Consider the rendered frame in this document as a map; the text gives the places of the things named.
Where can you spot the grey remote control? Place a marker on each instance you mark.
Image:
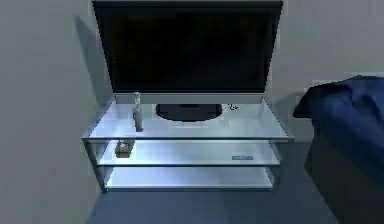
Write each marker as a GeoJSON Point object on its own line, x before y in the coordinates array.
{"type": "Point", "coordinates": [242, 157]}

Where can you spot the glass television stand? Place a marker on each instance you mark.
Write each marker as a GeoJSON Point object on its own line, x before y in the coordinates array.
{"type": "Point", "coordinates": [200, 151]}

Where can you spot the dark blue armchair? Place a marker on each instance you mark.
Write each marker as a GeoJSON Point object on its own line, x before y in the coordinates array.
{"type": "Point", "coordinates": [350, 133]}

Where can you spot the brown tissue box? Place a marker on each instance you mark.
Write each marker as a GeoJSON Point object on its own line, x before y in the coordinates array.
{"type": "Point", "coordinates": [122, 150]}

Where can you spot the black television set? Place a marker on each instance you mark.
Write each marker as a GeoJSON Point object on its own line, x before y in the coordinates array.
{"type": "Point", "coordinates": [188, 50]}

